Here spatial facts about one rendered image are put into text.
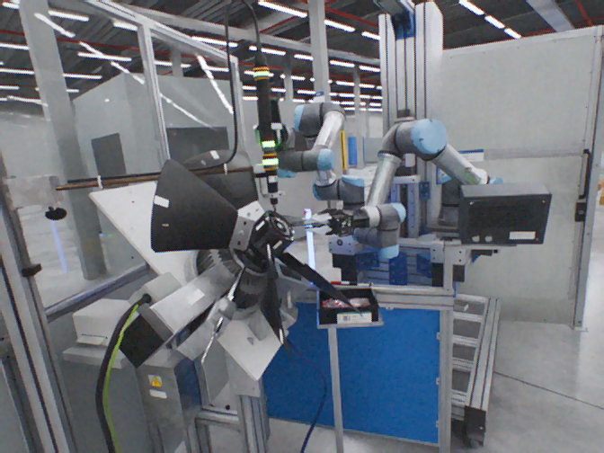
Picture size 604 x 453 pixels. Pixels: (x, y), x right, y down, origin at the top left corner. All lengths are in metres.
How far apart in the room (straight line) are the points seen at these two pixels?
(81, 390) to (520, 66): 2.93
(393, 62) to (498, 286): 1.87
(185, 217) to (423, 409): 1.32
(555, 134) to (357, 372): 2.05
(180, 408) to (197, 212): 0.63
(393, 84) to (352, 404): 1.54
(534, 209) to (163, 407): 1.34
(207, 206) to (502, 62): 2.36
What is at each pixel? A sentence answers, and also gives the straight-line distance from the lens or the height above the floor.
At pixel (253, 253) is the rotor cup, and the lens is 1.01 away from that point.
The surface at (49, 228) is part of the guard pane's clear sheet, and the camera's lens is 1.41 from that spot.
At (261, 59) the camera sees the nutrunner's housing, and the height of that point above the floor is 1.68.
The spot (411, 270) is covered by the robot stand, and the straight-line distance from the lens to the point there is 1.82.
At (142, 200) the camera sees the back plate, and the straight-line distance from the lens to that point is 1.21.
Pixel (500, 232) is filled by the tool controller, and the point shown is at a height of 1.09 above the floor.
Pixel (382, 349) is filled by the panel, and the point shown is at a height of 0.58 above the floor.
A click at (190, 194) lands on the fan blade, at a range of 0.88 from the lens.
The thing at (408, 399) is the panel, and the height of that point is 0.34.
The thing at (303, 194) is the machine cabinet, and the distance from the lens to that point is 5.59.
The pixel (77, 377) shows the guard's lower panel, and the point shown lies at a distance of 1.53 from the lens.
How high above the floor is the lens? 1.43
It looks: 14 degrees down
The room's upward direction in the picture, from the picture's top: 5 degrees counter-clockwise
